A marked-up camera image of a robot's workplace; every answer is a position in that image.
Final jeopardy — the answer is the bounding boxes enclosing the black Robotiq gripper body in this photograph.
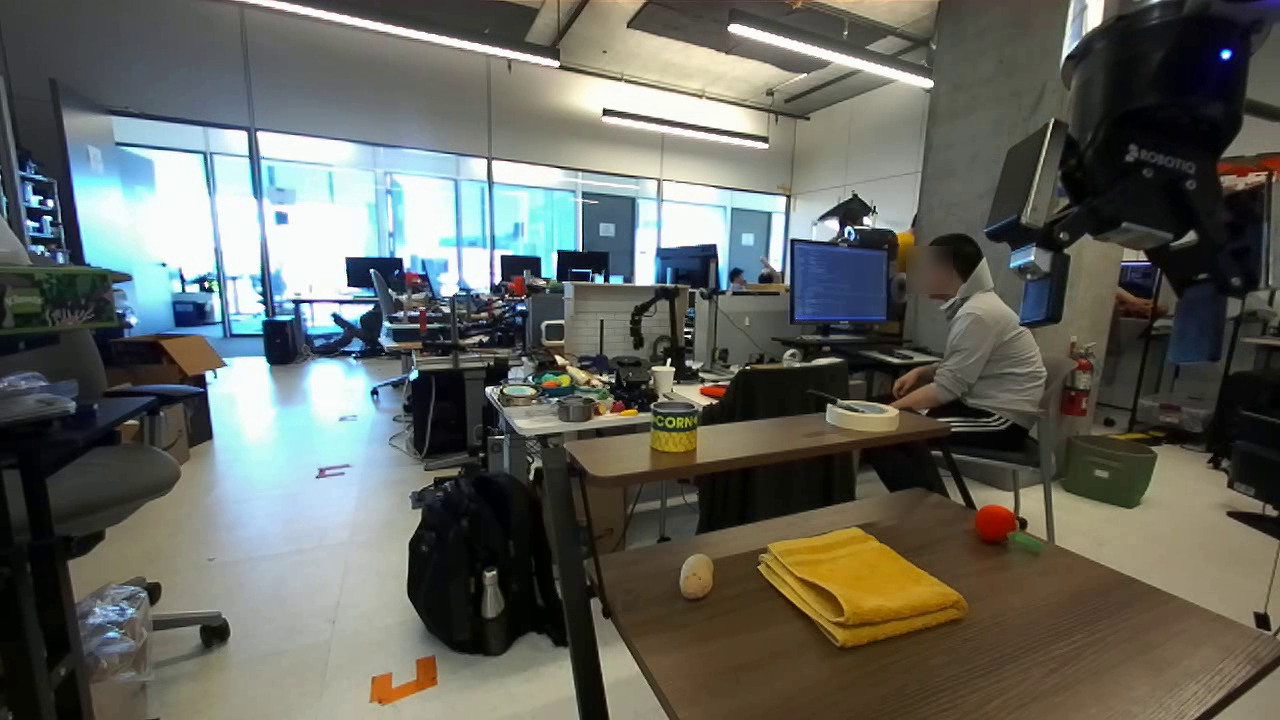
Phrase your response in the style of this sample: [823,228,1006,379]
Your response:
[1060,0,1272,252]

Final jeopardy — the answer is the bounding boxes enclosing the red ball toy green stem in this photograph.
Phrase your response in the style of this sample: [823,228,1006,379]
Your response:
[967,500,1056,559]

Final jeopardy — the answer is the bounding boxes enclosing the yellow terry towel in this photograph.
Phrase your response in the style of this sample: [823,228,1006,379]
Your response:
[758,524,973,654]

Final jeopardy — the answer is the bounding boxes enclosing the black metal shelf rack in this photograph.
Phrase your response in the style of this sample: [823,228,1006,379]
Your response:
[1125,156,1280,473]

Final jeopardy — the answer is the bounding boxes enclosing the black cabinet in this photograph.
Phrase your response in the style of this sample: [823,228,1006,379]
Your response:
[1205,368,1280,513]

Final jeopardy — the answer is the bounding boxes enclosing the red fire extinguisher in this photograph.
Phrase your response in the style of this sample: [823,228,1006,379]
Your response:
[1060,338,1102,421]

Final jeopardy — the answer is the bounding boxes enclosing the seated person grey hoodie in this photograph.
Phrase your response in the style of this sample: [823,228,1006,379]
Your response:
[887,231,1054,495]

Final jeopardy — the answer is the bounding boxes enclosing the black lamp shade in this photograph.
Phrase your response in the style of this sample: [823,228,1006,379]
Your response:
[814,189,884,231]

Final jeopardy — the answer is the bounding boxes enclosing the large blue screen monitor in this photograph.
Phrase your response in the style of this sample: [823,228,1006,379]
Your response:
[789,238,896,338]

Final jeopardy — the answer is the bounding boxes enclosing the green plastic basket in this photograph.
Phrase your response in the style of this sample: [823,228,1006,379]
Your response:
[1056,432,1165,513]

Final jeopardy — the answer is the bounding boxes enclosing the long ceiling light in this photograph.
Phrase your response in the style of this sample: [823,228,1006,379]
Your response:
[725,16,940,95]
[235,0,563,72]
[598,105,777,156]

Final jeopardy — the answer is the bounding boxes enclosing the grey metal chair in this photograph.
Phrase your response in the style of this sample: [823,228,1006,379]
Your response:
[947,358,1073,546]

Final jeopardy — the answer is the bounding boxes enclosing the white tape roll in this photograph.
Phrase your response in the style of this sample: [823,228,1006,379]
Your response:
[822,396,903,439]

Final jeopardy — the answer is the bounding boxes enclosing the black computer monitor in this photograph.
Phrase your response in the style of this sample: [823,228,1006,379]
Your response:
[653,240,725,293]
[495,252,547,289]
[554,249,618,285]
[345,252,408,296]

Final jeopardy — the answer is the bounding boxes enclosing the brown wooden side table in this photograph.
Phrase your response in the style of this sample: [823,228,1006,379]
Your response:
[535,407,981,720]

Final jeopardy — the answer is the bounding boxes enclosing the yellow labelled tin can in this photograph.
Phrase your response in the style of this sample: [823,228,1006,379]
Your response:
[649,401,703,460]

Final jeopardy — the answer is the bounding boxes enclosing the cream egg toy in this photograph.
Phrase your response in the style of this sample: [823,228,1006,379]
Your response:
[677,548,721,603]

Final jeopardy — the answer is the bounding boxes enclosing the white cluttered desk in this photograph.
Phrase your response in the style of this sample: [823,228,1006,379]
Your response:
[479,378,725,475]

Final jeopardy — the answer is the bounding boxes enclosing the black backpack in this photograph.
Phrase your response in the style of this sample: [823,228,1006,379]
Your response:
[406,463,572,662]

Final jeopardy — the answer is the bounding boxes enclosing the black waste bin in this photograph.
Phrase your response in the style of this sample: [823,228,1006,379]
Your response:
[262,313,306,368]

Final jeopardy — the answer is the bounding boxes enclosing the open cardboard box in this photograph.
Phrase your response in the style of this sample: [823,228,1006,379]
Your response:
[104,332,227,453]

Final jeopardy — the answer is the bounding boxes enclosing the black desk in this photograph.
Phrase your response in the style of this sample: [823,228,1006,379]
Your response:
[0,378,169,720]

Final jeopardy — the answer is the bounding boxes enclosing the green crate stack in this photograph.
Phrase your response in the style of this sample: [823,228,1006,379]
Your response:
[0,261,135,338]

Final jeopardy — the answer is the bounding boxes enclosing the grey office chair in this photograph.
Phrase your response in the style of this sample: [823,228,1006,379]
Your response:
[0,325,235,655]

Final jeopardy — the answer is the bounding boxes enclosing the clear plastic bottles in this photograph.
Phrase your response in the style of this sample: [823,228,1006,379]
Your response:
[73,575,160,720]

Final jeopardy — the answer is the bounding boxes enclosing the black desk pedestal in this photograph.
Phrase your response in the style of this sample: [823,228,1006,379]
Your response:
[406,358,495,460]

